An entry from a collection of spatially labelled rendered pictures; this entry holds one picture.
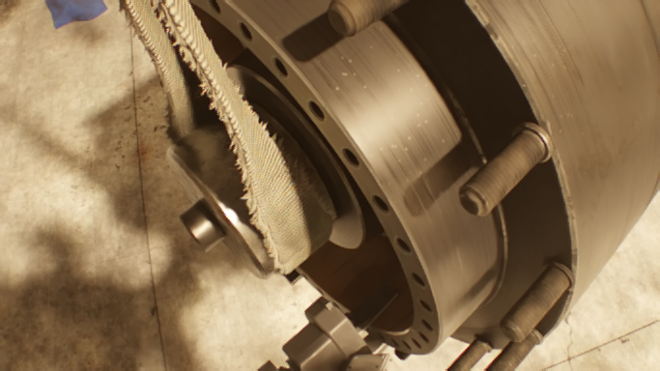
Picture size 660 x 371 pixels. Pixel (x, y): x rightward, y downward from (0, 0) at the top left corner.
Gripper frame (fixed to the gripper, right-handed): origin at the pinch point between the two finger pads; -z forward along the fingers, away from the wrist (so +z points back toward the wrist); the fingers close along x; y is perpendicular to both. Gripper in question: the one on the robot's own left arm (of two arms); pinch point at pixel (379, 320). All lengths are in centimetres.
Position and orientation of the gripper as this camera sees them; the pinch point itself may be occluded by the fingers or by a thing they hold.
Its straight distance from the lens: 51.0
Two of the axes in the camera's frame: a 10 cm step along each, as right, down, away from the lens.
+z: -7.4, 5.9, -3.1
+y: 4.3, 0.6, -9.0
